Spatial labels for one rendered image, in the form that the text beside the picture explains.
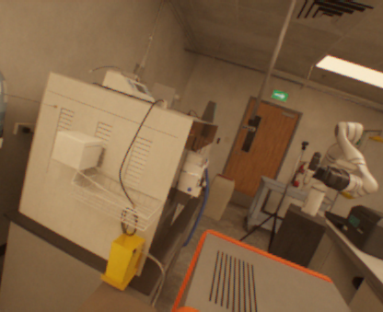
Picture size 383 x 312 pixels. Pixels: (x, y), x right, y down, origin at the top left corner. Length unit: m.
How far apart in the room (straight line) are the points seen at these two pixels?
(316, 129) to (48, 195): 4.63
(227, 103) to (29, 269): 4.26
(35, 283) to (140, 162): 0.86
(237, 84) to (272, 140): 1.33
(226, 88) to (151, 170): 4.11
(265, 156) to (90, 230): 4.17
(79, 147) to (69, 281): 0.69
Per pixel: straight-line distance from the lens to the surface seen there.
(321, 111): 5.11
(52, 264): 1.34
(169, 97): 1.45
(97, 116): 1.02
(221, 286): 0.57
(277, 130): 4.92
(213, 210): 3.83
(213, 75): 4.99
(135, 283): 1.09
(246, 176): 4.95
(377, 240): 2.30
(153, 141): 0.91
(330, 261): 2.71
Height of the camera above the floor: 1.45
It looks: 9 degrees down
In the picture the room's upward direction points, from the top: 19 degrees clockwise
